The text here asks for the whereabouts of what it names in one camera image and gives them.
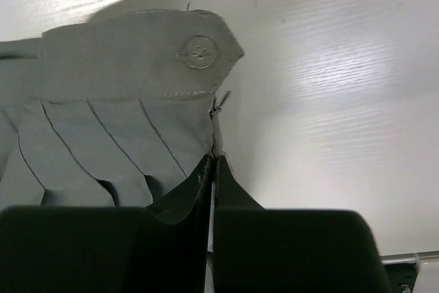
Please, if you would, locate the aluminium table frame rail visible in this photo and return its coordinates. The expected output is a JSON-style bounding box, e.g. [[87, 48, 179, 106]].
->
[[379, 250, 439, 293]]

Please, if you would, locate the grey pleated skirt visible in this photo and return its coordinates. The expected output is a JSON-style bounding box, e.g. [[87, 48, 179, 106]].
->
[[1, 10, 244, 209]]

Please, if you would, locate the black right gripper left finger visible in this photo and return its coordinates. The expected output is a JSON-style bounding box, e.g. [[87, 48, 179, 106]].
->
[[1, 156, 212, 292]]

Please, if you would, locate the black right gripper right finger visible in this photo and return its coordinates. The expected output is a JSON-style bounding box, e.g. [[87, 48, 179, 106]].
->
[[213, 156, 391, 292]]

